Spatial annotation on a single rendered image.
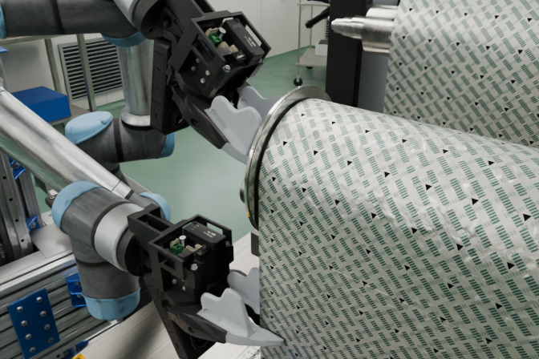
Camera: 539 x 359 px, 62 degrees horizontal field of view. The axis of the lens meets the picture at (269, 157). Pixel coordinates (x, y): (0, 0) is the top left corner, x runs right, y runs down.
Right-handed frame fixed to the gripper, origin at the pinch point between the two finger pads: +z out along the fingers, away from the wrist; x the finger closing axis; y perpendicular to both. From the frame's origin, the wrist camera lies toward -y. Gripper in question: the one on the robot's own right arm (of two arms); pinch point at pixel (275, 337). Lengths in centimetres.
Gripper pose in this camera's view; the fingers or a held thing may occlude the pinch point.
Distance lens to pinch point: 47.1
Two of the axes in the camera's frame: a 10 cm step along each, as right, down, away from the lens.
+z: 7.9, 2.6, -5.6
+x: 6.2, -3.4, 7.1
